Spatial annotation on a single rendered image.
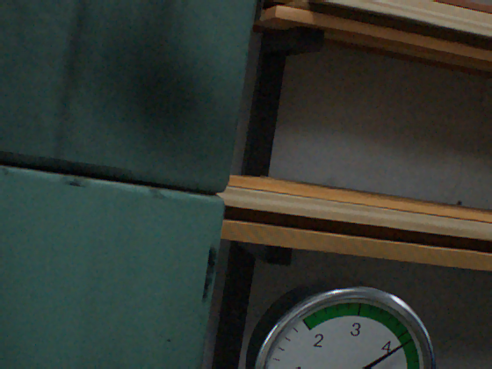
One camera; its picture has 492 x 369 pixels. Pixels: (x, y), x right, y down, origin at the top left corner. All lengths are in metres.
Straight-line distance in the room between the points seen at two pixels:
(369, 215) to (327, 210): 0.10
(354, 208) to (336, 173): 0.50
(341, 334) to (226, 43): 0.12
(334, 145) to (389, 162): 0.17
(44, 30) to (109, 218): 0.08
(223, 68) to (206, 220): 0.06
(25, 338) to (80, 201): 0.06
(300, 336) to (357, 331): 0.02
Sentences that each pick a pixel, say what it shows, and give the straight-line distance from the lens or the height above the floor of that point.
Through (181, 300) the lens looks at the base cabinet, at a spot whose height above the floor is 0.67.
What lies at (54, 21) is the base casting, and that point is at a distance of 0.40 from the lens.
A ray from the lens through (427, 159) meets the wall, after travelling 3.05.
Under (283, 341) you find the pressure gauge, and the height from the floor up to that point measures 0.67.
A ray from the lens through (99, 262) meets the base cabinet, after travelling 0.40.
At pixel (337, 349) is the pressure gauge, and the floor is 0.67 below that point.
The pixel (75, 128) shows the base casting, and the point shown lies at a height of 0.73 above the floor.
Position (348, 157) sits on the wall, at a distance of 2.97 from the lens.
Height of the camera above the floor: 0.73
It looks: 3 degrees down
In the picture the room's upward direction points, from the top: 9 degrees clockwise
